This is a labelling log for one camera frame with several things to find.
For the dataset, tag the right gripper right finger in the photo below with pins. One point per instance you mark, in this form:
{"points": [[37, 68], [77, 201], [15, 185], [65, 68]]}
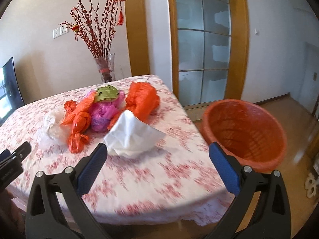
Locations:
{"points": [[271, 217]]}

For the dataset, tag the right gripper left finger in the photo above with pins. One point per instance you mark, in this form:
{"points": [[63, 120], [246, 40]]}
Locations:
{"points": [[45, 219]]}

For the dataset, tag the clear white plastic bag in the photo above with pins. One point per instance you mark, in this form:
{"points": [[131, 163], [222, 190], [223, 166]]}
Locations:
{"points": [[53, 134]]}

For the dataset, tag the knotted orange plastic bag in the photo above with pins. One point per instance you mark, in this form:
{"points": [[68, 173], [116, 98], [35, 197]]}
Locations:
{"points": [[78, 116]]}

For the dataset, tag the white tissue paper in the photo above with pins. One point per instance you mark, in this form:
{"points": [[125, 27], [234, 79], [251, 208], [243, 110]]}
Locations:
{"points": [[130, 137]]}

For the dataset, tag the pink plastic bag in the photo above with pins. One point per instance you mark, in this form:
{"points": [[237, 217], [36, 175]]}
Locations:
{"points": [[102, 112]]}

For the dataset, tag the green plastic bag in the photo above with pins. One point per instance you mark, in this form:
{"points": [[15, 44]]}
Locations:
{"points": [[106, 93]]}

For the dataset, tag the large orange plastic bag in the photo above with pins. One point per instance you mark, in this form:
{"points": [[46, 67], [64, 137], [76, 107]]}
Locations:
{"points": [[142, 100]]}

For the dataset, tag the white slippers pair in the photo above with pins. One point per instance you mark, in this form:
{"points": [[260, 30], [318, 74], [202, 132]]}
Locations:
{"points": [[311, 185]]}

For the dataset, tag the black television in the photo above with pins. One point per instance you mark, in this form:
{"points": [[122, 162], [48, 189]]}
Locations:
{"points": [[11, 97]]}

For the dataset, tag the orange lined laundry basket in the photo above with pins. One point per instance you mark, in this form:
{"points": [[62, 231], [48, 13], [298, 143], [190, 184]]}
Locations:
{"points": [[247, 132]]}

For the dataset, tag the floral pink tablecloth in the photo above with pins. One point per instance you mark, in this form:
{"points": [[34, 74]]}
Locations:
{"points": [[175, 180]]}

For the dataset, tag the glass vase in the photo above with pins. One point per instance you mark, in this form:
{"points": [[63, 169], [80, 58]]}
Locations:
{"points": [[106, 67]]}

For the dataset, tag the red berry branches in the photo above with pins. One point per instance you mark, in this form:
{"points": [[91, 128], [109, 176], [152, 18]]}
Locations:
{"points": [[95, 25]]}

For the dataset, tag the frosted glass door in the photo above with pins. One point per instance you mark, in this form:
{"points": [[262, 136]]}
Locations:
{"points": [[204, 39]]}

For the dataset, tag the white wall socket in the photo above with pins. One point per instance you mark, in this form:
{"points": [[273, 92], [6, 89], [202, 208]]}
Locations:
{"points": [[61, 30]]}

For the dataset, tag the wall light switch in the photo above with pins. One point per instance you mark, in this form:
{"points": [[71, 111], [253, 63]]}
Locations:
{"points": [[256, 31]]}

